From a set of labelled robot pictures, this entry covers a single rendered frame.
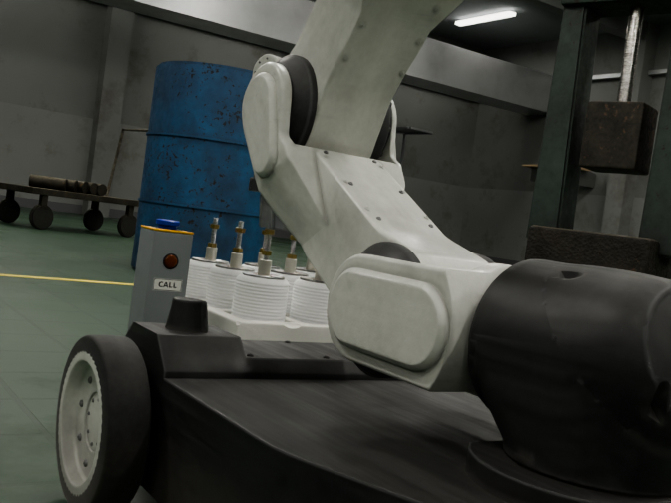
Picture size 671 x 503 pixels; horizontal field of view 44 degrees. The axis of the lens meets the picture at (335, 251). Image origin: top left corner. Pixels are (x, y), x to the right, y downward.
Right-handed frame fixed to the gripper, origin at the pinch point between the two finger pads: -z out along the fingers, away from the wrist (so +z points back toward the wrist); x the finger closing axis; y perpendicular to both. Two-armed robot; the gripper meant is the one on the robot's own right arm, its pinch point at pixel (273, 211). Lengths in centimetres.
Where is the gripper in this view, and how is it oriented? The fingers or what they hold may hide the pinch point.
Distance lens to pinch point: 146.2
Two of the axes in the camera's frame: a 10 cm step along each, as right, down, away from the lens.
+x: -6.3, -1.1, 7.7
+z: 1.3, -9.9, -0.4
